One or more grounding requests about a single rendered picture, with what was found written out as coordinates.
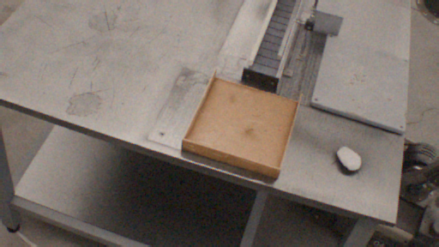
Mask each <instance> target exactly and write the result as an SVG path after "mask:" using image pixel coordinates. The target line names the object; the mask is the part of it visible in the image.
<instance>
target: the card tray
mask: <svg viewBox="0 0 439 247"><path fill-rule="evenodd" d="M217 69H218V68H216V69H215V70H214V72H213V75H212V76H211V80H210V82H209V83H208V85H207V88H206V89H205V91H204V94H203V95H202V98H201V101H200V102H199V104H198V106H197V107H196V111H195V114H194V115H193V117H192V118H191V120H190V122H189V127H188V129H186V131H185V134H184V136H183V142H182V147H181V149H183V150H185V151H188V152H191V153H193V154H197V155H200V156H205V157H208V158H210V159H212V160H217V161H219V162H225V163H226V164H229V165H232V166H236V167H238V168H244V169H246V170H249V171H251V172H255V173H258V174H263V175H265V176H268V177H271V178H277V179H278V178H279V175H280V170H281V167H282V164H283V160H284V158H285V155H286V150H287V148H288V142H289V140H290V137H291V134H292V129H293V127H294V122H295V119H296V116H297V114H298V109H299V104H300V100H301V98H302V95H303V94H302V93H301V95H300V98H299V100H298V102H297V101H294V100H292V99H288V98H285V97H282V96H277V95H275V94H271V93H267V92H264V91H262V90H259V89H254V88H251V87H247V86H245V85H242V84H239V83H236V82H234V81H227V80H224V79H221V78H219V77H217V76H216V74H217Z"/></svg>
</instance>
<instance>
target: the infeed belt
mask: <svg viewBox="0 0 439 247"><path fill-rule="evenodd" d="M295 4H296V0H278V1H277V4H276V6H275V9H274V12H273V14H272V16H271V18H270V21H269V24H268V27H267V29H266V31H265V34H264V36H263V39H262V42H261V45H260V47H259V49H258V51H257V53H256V58H255V60H254V62H253V64H252V65H250V66H249V68H248V70H251V71H255V72H256V73H259V74H263V75H267V76H269V77H275V76H276V74H277V72H278V69H279V66H280V61H281V59H280V60H279V59H277V56H278V54H279V50H280V46H281V45H282V40H283V38H284V36H285V34H286V28H287V26H288V24H289V20H290V18H291V15H292V11H293V8H294V7H295Z"/></svg>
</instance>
